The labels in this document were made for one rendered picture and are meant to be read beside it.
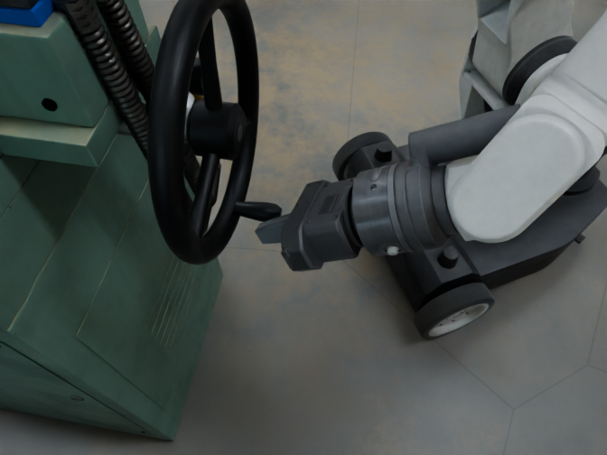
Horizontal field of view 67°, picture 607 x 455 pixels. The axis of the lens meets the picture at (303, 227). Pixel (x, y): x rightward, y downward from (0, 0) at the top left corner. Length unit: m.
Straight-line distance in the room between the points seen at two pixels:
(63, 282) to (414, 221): 0.42
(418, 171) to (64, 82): 0.30
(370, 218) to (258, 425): 0.83
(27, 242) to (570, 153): 0.50
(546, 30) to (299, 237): 0.61
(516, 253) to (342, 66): 1.04
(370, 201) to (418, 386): 0.85
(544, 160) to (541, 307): 1.06
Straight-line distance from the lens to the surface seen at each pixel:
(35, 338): 0.60
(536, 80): 0.92
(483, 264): 1.21
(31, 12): 0.41
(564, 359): 1.38
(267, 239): 0.53
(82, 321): 0.68
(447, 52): 2.07
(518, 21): 0.85
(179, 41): 0.38
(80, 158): 0.46
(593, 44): 0.41
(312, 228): 0.45
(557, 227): 1.35
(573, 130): 0.38
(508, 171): 0.38
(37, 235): 0.56
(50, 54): 0.41
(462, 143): 0.42
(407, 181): 0.42
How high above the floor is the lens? 1.16
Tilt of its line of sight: 57 degrees down
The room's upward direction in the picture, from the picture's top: straight up
